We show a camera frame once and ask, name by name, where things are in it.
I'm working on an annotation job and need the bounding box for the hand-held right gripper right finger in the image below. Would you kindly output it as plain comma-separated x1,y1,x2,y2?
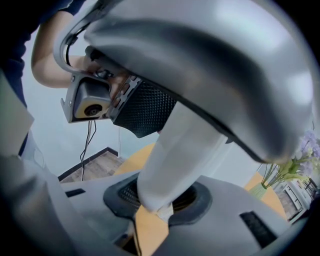
168,174,294,256

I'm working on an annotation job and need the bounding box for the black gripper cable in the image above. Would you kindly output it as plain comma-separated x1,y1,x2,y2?
79,119,98,182

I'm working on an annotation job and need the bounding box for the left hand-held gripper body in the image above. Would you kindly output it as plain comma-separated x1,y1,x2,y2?
53,0,112,124

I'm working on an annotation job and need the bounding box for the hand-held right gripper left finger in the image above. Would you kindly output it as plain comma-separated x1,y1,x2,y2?
60,171,141,256

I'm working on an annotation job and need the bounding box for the grey gripper camera box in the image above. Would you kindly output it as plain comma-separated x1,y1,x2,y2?
74,77,113,119

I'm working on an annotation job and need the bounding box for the person's left hand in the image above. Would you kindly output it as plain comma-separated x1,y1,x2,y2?
71,55,132,101

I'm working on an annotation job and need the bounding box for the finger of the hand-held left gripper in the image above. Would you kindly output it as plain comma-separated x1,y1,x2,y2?
108,74,179,139
83,0,315,165

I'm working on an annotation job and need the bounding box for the person's left forearm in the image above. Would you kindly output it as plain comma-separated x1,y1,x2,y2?
31,11,87,87

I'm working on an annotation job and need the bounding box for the white and purple flower bouquet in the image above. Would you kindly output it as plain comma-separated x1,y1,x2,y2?
262,129,320,191

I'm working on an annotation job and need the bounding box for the pale green vase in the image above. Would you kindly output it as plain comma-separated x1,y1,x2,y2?
249,182,275,201

